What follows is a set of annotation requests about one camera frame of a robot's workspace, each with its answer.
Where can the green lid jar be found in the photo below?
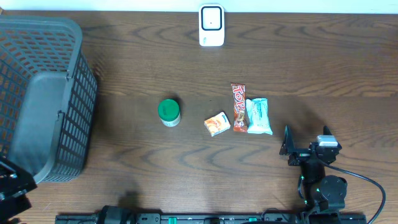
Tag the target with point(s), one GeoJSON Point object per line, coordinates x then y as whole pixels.
{"type": "Point", "coordinates": [169, 112]}

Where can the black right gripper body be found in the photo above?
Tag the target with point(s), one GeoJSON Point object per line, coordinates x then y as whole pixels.
{"type": "Point", "coordinates": [300, 154]}

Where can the small orange box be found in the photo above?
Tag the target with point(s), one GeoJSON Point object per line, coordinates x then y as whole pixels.
{"type": "Point", "coordinates": [217, 124]}

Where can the light green tissue pack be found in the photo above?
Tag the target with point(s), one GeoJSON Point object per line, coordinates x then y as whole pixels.
{"type": "Point", "coordinates": [258, 116]}

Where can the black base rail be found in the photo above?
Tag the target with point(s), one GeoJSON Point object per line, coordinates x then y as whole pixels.
{"type": "Point", "coordinates": [116, 215]}

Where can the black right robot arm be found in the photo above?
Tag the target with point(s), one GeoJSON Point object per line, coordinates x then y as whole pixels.
{"type": "Point", "coordinates": [321, 192]}

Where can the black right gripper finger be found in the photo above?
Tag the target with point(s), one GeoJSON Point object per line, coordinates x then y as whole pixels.
{"type": "Point", "coordinates": [287, 147]}
{"type": "Point", "coordinates": [326, 131]}

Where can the grey plastic basket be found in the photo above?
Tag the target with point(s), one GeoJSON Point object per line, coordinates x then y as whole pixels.
{"type": "Point", "coordinates": [48, 96]}

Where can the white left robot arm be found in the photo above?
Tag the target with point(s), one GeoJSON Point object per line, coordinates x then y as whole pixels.
{"type": "Point", "coordinates": [15, 184]}

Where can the red chocolate bar wrapper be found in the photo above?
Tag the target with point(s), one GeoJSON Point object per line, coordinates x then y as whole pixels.
{"type": "Point", "coordinates": [239, 96]}

